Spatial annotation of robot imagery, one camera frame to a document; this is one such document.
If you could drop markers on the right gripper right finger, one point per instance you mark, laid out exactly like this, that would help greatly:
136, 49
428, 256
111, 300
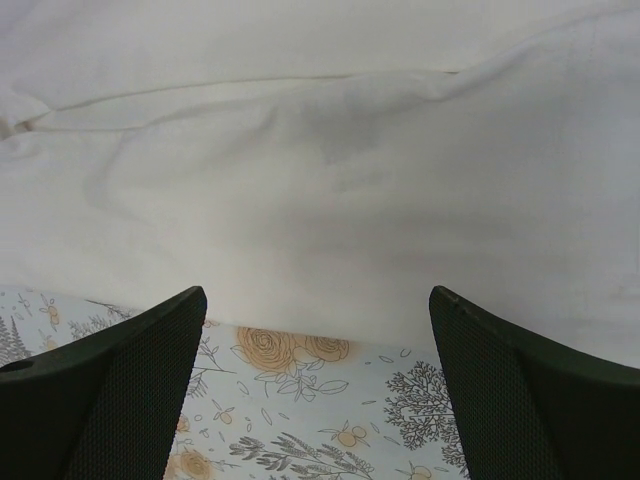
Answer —
527, 407

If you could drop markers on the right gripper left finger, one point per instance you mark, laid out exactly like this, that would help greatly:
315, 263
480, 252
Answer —
105, 406

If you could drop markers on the white printed t-shirt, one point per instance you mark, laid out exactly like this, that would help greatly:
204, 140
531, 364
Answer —
320, 166

